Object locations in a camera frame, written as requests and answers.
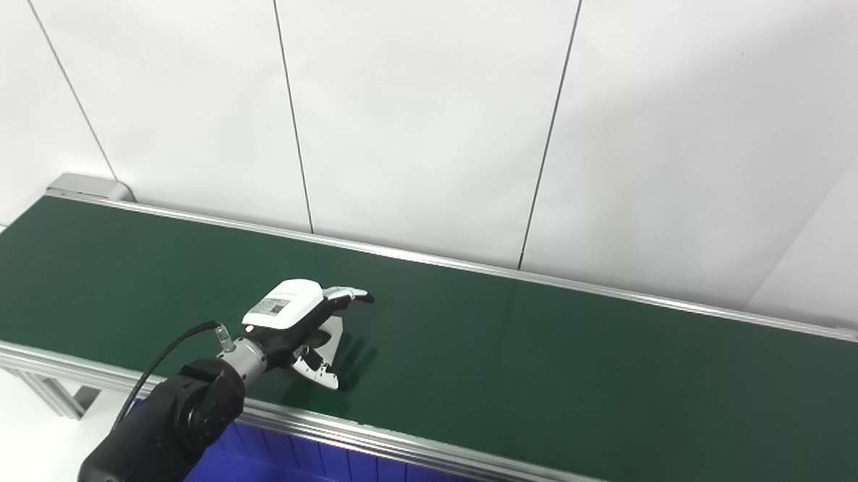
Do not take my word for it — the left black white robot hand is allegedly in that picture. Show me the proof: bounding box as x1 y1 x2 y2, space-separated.
240 275 379 394

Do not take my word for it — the white square part with hole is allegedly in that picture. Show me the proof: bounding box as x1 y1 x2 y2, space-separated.
321 315 347 380

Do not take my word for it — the blue plastic bin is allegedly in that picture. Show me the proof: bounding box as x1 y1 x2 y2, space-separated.
154 404 527 482

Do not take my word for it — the aluminium conveyor support leg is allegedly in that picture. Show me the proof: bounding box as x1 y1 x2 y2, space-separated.
0 361 88 424

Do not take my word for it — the green conveyor belt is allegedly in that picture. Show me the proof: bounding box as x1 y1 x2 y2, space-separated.
0 139 858 482

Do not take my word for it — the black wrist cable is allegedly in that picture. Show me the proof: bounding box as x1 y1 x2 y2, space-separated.
107 320 239 429

